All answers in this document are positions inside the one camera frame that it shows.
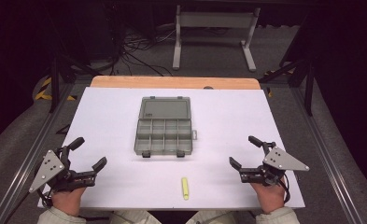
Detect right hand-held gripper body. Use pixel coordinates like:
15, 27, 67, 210
239, 141, 310, 188

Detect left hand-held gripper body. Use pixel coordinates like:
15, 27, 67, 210
28, 146, 97, 194

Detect person's right hand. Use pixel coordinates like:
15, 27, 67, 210
249, 177, 287, 216

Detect person's left hand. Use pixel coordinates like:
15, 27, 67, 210
51, 186, 88, 217

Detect white table board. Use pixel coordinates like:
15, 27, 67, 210
36, 86, 306, 210

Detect yellow black floor tape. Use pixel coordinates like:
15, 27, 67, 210
262, 68, 295, 99
34, 77, 78, 103

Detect yellow highlighter pen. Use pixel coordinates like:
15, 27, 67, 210
180, 176, 191, 201

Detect person's right leg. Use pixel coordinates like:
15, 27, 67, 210
185, 210, 239, 224

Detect person's leg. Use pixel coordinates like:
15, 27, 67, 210
185, 210, 239, 224
108, 210, 162, 224

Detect person's left leg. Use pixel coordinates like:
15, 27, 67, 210
108, 210, 162, 224

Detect grey plastic compartment box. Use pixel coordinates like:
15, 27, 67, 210
133, 95, 199, 159

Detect wooden table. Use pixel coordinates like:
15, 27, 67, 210
90, 75, 262, 91

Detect grey metal stand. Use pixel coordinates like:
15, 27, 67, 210
172, 4, 262, 73

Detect aluminium rail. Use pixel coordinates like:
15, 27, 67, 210
290, 86, 365, 224
0, 83, 77, 224

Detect right hand-held gripper cable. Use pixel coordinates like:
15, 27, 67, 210
276, 176, 291, 205

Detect hand-held gripper cable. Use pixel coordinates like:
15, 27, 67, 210
35, 187, 54, 210
276, 176, 291, 205

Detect left hand-held gripper cable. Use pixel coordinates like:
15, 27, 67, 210
35, 187, 54, 210

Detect black metal frame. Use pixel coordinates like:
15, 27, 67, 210
258, 58, 317, 118
48, 50, 95, 114

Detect black floor cables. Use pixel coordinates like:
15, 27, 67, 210
107, 24, 176, 77

